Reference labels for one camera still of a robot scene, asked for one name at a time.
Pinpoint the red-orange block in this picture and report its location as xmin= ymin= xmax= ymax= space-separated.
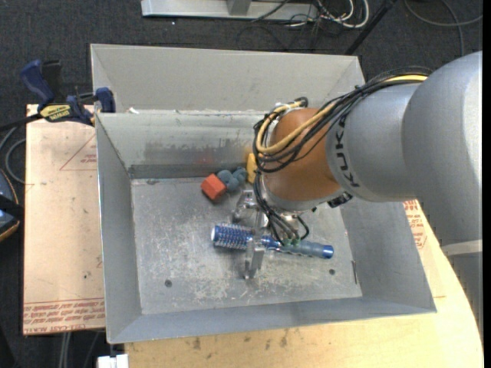
xmin=200 ymin=172 xmax=229 ymax=202

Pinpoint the grey metal bin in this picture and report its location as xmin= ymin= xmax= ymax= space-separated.
xmin=90 ymin=43 xmax=437 ymax=345

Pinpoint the grey-blue soft toy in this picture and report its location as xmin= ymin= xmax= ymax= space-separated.
xmin=216 ymin=166 xmax=249 ymax=195

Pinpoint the brown cardboard board, red print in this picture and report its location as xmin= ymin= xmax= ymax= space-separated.
xmin=22 ymin=103 xmax=448 ymax=337

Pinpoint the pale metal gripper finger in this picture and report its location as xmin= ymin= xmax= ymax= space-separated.
xmin=243 ymin=237 xmax=266 ymax=281
xmin=231 ymin=189 xmax=265 ymax=228

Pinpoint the yellow object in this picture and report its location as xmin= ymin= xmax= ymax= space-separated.
xmin=245 ymin=152 xmax=259 ymax=185

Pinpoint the blue round hairbrush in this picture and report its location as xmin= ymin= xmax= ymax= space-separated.
xmin=210 ymin=222 xmax=335 ymax=262

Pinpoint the black cylinder on white bracket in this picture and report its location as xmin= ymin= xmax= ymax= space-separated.
xmin=327 ymin=191 xmax=353 ymax=209

